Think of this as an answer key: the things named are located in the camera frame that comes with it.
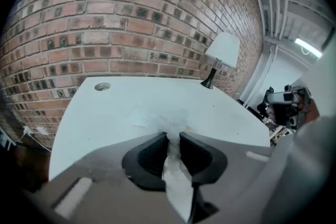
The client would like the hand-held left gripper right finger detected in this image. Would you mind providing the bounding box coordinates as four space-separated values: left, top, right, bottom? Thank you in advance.
178 131 279 223

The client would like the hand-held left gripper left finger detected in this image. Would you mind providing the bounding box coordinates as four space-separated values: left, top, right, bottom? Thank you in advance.
34 131 180 223

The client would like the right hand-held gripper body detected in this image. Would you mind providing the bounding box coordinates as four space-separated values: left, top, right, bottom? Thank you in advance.
264 83 316 131

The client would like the white tissue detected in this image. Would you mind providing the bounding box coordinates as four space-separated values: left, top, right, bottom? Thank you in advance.
130 107 196 222

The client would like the person's right forearm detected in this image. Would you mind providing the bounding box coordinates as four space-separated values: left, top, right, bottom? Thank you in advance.
306 98 321 124

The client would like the white rectangular table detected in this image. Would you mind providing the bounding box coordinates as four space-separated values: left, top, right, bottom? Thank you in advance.
48 76 271 182

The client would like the ceiling tube light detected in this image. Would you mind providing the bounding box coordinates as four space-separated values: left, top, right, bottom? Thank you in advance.
293 37 323 59

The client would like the white shade table lamp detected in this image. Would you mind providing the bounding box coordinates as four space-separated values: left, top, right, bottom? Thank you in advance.
200 31 241 90

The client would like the white floor cable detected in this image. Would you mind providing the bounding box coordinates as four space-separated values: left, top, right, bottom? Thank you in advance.
10 131 53 153

